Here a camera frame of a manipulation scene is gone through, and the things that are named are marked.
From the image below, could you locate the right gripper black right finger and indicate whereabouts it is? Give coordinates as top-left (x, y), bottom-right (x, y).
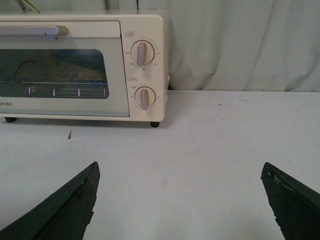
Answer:
top-left (260, 162), bottom-right (320, 240)

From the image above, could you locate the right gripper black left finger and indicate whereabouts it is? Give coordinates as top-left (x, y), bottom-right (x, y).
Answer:
top-left (0, 162), bottom-right (100, 240)

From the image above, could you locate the glass oven door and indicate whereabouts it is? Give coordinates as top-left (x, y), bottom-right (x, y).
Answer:
top-left (0, 21), bottom-right (130, 118)

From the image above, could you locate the beige oven door handle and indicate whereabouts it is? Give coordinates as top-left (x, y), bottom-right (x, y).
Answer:
top-left (0, 25), bottom-right (69, 39)

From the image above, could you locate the cream toaster oven body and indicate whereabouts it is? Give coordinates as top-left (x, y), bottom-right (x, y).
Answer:
top-left (0, 9), bottom-right (170, 127)

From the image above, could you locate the lower timer knob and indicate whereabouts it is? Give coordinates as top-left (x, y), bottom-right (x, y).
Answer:
top-left (134, 87), bottom-right (156, 110)

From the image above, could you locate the upper temperature knob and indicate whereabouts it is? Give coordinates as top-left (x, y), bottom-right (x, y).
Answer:
top-left (131, 40), bottom-right (155, 67)

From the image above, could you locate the white curtain backdrop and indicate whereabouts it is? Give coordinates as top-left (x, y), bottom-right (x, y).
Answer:
top-left (0, 0), bottom-right (320, 92)

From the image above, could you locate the wire oven rack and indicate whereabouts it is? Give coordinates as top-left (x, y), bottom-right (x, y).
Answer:
top-left (0, 81), bottom-right (109, 99)

